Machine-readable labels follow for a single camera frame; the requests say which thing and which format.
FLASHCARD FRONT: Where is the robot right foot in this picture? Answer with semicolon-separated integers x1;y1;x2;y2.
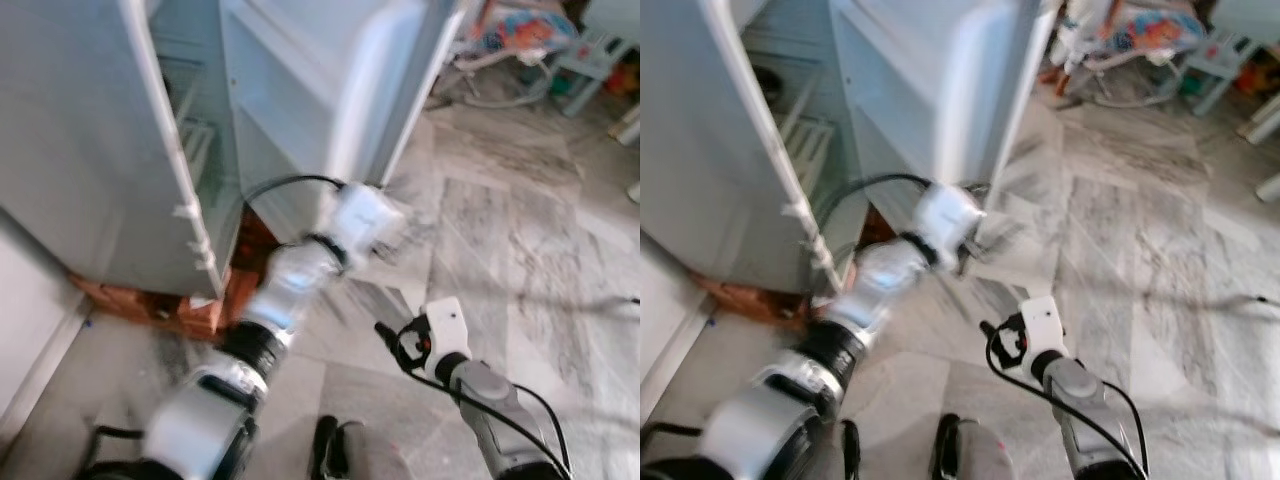
930;412;1013;480
310;414;403;480

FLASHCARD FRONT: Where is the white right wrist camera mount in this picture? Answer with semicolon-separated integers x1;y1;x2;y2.
424;297;474;363
1019;295;1070;361

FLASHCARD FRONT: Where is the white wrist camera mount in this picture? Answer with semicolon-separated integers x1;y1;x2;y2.
910;182;987;267
1019;295;1070;361
424;297;474;363
325;184;411;267

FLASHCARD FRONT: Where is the red brick fridge base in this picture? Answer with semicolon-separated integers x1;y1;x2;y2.
70;208;283;339
698;205;901;331

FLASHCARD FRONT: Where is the colourful baby bouncer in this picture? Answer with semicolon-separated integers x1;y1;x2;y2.
1045;0;1208;109
452;0;583;109

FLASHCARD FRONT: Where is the white fridge door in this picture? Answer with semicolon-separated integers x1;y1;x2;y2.
828;0;1063;229
218;0;473;243

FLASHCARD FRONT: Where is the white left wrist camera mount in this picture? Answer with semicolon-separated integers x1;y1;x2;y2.
325;184;411;267
910;182;987;267

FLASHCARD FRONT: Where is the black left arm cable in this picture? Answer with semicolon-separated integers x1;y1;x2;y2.
243;174;348;213
814;172;937;233

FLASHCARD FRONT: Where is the white fridge body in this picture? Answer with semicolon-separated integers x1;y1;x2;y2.
0;0;241;301
640;0;871;297

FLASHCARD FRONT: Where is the light blue stool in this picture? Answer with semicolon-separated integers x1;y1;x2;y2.
1183;30;1263;118
558;25;637;118

